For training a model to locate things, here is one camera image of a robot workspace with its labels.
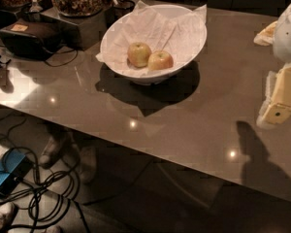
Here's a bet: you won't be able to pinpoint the black cable on table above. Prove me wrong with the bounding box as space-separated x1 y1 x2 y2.
43 47 80 68

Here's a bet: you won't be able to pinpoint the dark square jar stand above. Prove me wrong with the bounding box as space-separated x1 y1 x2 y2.
41 8 107 50

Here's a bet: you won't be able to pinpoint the black box device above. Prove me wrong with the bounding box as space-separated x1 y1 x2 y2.
0 19 62 60

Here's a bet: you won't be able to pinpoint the black floor cables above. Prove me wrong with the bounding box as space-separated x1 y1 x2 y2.
0 114 91 233

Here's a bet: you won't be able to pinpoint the blue box on floor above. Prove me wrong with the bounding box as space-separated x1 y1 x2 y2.
0 150 30 199

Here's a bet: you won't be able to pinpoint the white shoe lower left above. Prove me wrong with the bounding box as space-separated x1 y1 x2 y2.
0 202 16 233

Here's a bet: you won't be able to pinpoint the white paper liner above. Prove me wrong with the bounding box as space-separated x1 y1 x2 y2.
95 0 208 79

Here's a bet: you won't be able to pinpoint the black cup with spoon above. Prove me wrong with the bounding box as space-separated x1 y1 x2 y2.
106 0 135 26

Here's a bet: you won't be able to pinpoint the metal scoop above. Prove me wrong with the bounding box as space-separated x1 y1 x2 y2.
29 0 43 13

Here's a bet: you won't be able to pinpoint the white shoe under table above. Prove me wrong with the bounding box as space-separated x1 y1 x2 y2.
39 134 69 169

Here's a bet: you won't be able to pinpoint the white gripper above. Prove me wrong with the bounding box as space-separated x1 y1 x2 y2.
253 3 291 129

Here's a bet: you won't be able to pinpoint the yellow-red apple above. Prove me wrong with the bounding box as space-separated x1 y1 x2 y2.
147 50 174 70
127 42 152 68

